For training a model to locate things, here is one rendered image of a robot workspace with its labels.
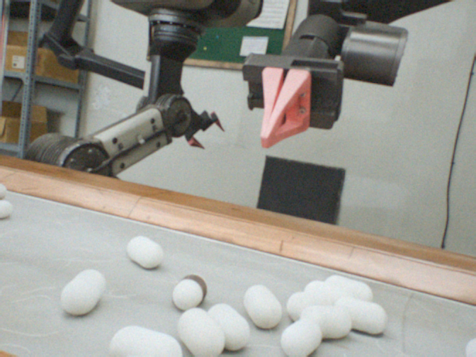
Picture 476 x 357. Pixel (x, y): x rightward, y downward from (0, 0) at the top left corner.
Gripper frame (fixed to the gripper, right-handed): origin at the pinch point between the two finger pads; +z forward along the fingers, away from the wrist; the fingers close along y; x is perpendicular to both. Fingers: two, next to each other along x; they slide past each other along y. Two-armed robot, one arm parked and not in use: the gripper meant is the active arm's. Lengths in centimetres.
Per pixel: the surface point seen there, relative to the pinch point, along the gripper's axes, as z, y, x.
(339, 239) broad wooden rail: 0.4, 7.5, 12.0
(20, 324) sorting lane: 23.8, -5.9, -4.5
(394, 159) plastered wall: -146, 10, 126
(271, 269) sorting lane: 8.4, 2.7, 8.5
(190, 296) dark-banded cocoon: 18.0, 0.9, -1.3
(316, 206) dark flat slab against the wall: -126, -23, 149
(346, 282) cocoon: 10.6, 9.6, 4.1
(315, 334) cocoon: 18.1, 9.0, -1.5
